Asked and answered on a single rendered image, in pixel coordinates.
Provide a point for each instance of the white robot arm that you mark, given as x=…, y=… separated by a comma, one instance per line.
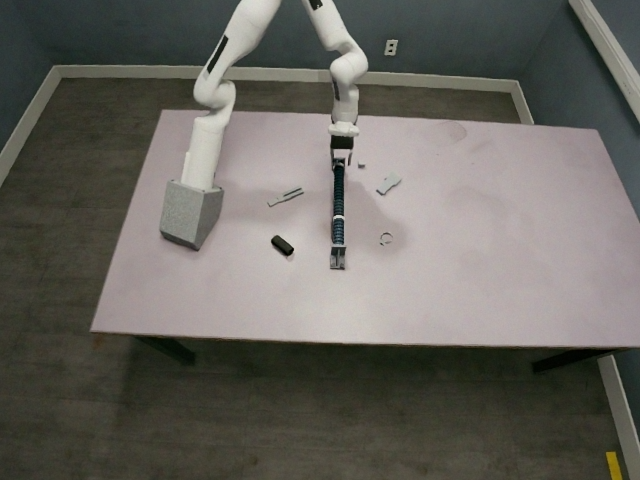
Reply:
x=244, y=32

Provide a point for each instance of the short black cylinder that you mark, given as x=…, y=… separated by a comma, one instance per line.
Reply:
x=284, y=246

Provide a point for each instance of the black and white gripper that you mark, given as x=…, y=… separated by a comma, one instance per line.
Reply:
x=343, y=124

